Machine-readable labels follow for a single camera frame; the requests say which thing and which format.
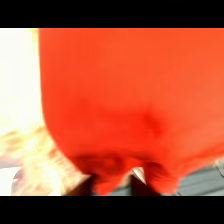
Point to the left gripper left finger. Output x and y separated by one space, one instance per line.
86 187

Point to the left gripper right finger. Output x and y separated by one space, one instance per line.
138 187

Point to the red T-shirt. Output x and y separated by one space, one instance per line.
133 93

